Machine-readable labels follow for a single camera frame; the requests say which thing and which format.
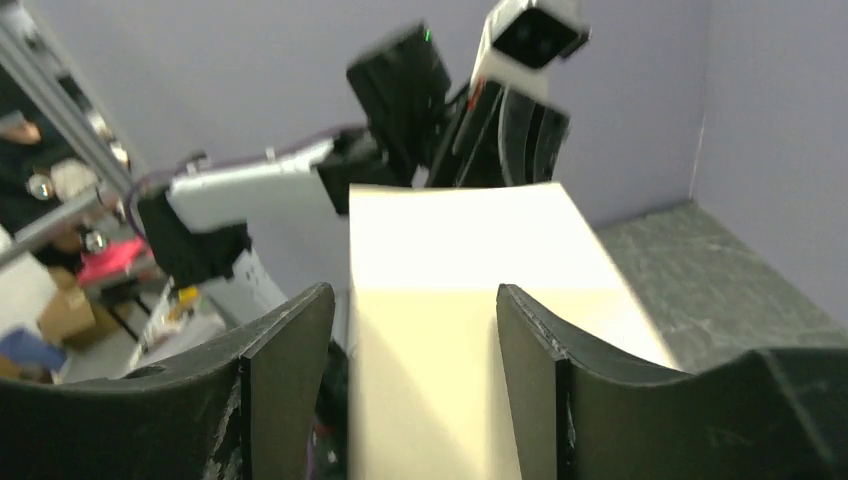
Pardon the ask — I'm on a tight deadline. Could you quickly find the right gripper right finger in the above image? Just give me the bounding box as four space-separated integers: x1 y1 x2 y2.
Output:
496 285 847 480

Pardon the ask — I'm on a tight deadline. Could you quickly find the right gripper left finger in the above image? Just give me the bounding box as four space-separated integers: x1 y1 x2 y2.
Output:
1 283 335 479

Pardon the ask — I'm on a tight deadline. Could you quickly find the brown paper letter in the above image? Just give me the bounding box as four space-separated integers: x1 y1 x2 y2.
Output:
349 182 674 480

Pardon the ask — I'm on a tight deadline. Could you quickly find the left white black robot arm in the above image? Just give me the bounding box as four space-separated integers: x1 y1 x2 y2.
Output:
135 9 591 328

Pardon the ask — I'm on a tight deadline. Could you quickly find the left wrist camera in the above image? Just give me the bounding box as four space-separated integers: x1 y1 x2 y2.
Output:
469 0 591 104

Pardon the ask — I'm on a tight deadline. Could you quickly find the aluminium frame rail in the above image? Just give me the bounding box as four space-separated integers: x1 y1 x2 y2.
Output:
0 6 134 266

